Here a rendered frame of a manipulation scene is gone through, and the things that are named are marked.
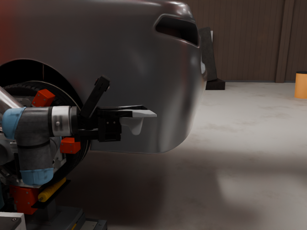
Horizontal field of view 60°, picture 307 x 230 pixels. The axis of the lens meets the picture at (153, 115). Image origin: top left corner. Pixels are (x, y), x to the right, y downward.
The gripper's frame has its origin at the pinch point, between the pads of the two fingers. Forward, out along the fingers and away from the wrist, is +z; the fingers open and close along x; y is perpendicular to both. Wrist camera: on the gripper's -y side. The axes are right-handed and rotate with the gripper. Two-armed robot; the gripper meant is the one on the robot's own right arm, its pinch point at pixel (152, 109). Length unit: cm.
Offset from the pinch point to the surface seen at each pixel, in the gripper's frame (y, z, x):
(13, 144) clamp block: 21, -56, -65
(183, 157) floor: 90, 82, -254
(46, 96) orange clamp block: -1, -43, -82
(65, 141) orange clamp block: 24, -35, -82
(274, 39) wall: -154, 606, -850
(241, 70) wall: -46, 500, -892
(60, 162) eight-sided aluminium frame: 36, -39, -84
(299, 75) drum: -16, 494, -571
